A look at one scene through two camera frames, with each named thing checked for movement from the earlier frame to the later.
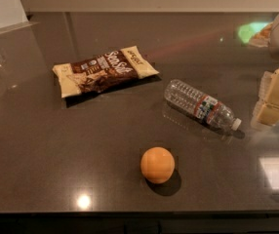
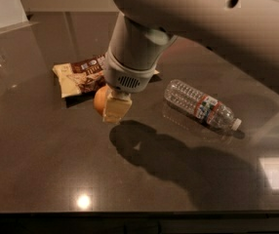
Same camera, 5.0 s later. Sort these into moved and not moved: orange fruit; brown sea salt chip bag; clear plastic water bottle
Moved: orange fruit
Not moved: clear plastic water bottle; brown sea salt chip bag
